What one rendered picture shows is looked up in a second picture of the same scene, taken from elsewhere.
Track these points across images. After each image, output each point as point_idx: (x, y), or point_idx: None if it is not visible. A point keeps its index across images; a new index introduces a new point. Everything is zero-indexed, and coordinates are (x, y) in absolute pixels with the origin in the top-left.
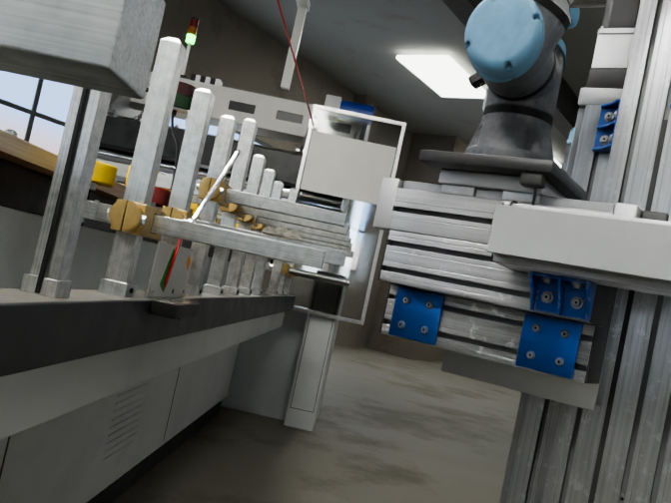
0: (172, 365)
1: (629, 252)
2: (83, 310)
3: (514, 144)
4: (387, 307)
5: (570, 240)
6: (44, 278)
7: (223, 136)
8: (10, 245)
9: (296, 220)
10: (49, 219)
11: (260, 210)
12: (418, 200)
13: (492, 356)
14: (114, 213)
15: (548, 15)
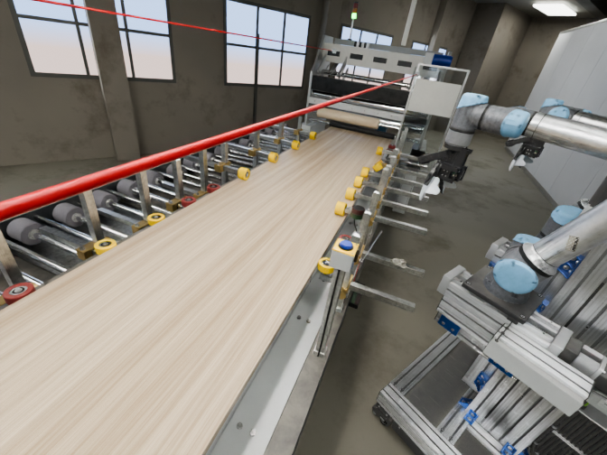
0: None
1: (546, 391)
2: (331, 351)
3: (509, 294)
4: (438, 313)
5: (520, 371)
6: (320, 353)
7: (374, 200)
8: None
9: (404, 208)
10: (320, 338)
11: (388, 204)
12: (458, 292)
13: (479, 352)
14: None
15: (542, 277)
